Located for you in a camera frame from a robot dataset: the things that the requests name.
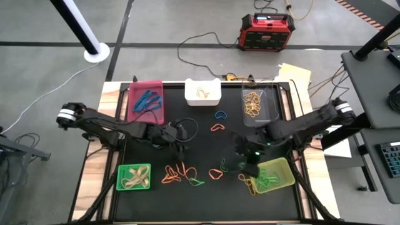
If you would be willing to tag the clear plastic basket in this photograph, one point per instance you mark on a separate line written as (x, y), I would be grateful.
(268, 103)

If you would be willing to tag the grey stand base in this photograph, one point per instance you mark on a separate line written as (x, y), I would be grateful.
(18, 150)

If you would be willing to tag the black frame strut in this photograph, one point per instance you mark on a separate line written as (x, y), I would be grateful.
(312, 197)
(100, 193)

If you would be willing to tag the black desk post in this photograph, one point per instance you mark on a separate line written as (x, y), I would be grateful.
(375, 37)

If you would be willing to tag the backlit computer keyboard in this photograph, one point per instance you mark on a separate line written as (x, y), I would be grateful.
(392, 159)

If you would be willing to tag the red black portable power station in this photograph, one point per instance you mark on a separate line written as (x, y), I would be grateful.
(265, 34)

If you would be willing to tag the black support beam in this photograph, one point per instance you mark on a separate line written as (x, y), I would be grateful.
(347, 136)

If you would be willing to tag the small black floor object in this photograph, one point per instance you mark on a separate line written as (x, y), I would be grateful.
(362, 188)

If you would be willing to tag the white plastic basket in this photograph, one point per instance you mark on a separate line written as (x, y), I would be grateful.
(193, 100)

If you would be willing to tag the flat black desk device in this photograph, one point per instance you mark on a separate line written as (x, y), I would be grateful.
(395, 57)

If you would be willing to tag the thin tan rubber band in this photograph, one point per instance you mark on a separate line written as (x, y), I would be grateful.
(125, 183)

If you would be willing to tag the green plastic basket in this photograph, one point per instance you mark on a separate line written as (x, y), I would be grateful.
(118, 168)

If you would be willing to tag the yellow plastic basket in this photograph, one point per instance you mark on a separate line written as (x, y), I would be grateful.
(287, 175)

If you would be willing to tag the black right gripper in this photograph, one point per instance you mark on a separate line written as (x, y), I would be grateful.
(250, 147)

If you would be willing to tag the yellow power plug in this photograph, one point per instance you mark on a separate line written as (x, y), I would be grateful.
(231, 76)

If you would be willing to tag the black table mat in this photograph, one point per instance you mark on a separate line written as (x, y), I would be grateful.
(218, 203)

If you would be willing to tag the yellow paper sheet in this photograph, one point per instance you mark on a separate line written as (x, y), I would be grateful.
(295, 75)

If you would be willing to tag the green rubber band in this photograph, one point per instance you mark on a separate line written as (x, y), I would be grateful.
(273, 179)
(262, 182)
(223, 162)
(200, 182)

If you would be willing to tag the white paper sheet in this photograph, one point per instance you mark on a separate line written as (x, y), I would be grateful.
(339, 150)

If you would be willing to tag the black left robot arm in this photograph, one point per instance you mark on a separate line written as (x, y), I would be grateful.
(106, 123)

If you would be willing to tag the pink plastic basket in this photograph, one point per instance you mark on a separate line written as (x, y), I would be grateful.
(134, 118)

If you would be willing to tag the black table frame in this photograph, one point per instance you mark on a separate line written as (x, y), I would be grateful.
(123, 86)

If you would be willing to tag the pole with white round base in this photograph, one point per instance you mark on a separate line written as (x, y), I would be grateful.
(97, 55)

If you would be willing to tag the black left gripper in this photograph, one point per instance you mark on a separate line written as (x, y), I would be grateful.
(168, 134)

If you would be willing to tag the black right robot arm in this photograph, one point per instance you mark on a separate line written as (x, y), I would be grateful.
(306, 125)

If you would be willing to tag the small blue rubber band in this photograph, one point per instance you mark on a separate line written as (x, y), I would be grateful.
(215, 114)

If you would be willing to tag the thin blue rubber band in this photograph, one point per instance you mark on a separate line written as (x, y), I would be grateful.
(148, 93)
(156, 108)

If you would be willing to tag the grey desk top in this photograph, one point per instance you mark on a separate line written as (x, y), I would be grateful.
(368, 93)
(375, 175)

